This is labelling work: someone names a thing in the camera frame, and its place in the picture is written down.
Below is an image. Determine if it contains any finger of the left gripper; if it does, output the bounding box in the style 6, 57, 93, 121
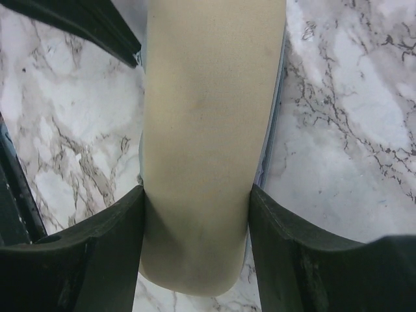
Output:
1, 0, 142, 68

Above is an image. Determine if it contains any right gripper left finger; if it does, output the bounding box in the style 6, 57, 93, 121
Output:
1, 186, 145, 311

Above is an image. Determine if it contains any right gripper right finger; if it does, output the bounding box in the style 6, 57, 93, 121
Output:
249, 186, 415, 311

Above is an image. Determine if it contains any beige umbrella case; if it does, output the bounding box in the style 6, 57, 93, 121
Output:
140, 0, 286, 296

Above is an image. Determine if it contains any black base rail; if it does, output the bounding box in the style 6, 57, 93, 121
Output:
1, 120, 47, 246

